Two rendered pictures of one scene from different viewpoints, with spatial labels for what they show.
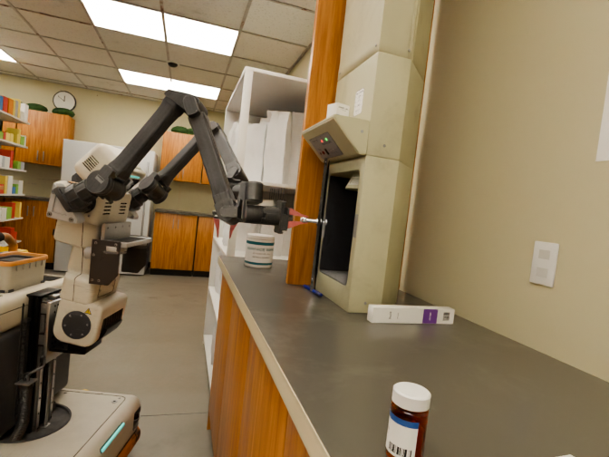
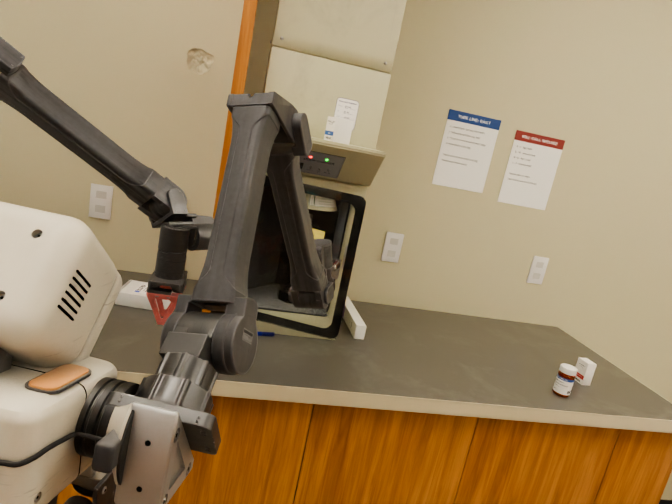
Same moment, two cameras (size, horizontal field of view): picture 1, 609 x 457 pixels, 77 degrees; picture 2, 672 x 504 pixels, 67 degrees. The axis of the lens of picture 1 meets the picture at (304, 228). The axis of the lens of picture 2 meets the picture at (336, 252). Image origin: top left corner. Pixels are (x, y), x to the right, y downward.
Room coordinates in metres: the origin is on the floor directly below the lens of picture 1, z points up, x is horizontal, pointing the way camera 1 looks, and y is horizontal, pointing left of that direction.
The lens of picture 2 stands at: (1.08, 1.26, 1.53)
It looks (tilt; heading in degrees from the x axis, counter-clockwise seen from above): 13 degrees down; 275
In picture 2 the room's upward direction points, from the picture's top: 12 degrees clockwise
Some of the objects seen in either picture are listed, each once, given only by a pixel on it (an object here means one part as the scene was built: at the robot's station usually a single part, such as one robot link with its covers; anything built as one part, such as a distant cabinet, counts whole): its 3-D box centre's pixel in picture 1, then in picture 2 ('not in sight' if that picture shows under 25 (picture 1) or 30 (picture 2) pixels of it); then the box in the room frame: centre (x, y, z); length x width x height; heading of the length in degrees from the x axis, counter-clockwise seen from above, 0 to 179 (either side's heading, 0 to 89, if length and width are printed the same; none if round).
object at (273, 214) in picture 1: (272, 216); not in sight; (1.20, 0.10, 1.20); 0.07 x 0.07 x 0.10; 19
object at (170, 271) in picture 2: not in sight; (170, 266); (1.48, 0.30, 1.20); 0.10 x 0.07 x 0.07; 107
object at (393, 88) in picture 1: (375, 189); (300, 198); (1.33, -0.23, 1.33); 0.32 x 0.25 x 0.77; 18
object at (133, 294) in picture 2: not in sight; (149, 295); (1.71, -0.11, 0.96); 0.16 x 0.12 x 0.04; 11
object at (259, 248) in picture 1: (259, 250); not in sight; (1.81, 0.20, 1.02); 0.13 x 0.13 x 0.15
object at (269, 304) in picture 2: (319, 223); (296, 258); (1.28, -0.05, 1.19); 0.30 x 0.01 x 0.40; 177
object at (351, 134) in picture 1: (330, 141); (318, 158); (1.27, -0.05, 1.46); 0.32 x 0.12 x 0.10; 18
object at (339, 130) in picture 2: (337, 114); (338, 130); (1.24, -0.06, 1.54); 0.05 x 0.05 x 0.06; 34
